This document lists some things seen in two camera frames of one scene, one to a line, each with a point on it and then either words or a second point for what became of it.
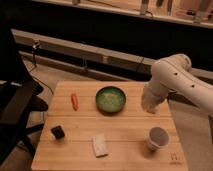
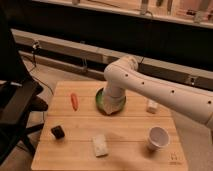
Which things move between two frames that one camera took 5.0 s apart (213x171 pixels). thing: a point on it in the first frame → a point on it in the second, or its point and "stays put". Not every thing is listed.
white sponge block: x=100 y=146 stays put
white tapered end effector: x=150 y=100 → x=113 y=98
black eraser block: x=57 y=132 stays put
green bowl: x=110 y=100 stays put
